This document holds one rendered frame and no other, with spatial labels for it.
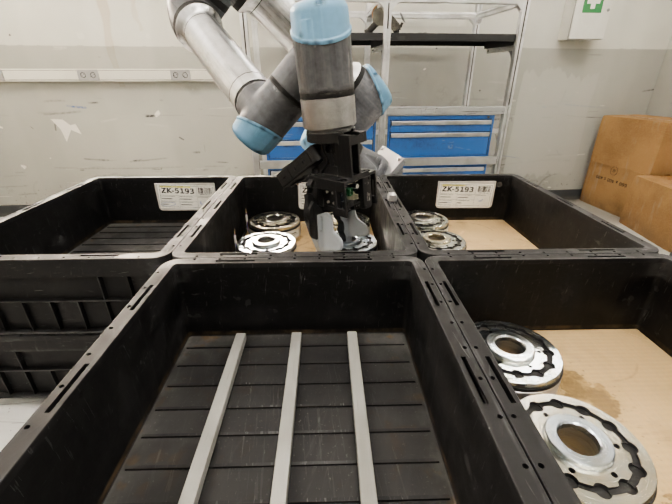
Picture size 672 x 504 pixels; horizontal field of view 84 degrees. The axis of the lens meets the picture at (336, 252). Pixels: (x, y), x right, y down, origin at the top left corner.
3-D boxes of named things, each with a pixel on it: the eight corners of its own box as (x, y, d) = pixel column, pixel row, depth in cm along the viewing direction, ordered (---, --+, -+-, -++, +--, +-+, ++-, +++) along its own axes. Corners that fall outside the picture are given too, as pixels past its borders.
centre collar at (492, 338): (476, 335, 42) (477, 331, 42) (519, 333, 42) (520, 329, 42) (497, 366, 37) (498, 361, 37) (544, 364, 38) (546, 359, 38)
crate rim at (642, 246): (377, 185, 82) (378, 174, 81) (513, 184, 83) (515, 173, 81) (419, 272, 46) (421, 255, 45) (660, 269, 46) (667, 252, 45)
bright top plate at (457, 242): (399, 233, 70) (400, 230, 70) (451, 230, 71) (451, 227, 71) (417, 256, 61) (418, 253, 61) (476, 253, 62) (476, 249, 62)
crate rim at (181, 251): (239, 186, 81) (237, 175, 80) (377, 185, 82) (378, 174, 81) (170, 276, 45) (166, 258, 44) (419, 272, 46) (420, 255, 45)
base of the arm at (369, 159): (345, 193, 117) (322, 172, 113) (378, 155, 114) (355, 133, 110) (357, 206, 103) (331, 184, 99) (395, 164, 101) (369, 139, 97)
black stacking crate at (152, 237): (110, 229, 84) (96, 179, 79) (242, 227, 85) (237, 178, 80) (-49, 343, 49) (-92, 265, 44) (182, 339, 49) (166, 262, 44)
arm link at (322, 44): (346, 2, 51) (353, -8, 43) (352, 90, 56) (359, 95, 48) (288, 8, 51) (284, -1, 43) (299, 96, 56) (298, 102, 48)
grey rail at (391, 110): (250, 115, 242) (249, 107, 240) (502, 112, 257) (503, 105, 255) (248, 116, 233) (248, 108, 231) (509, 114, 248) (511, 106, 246)
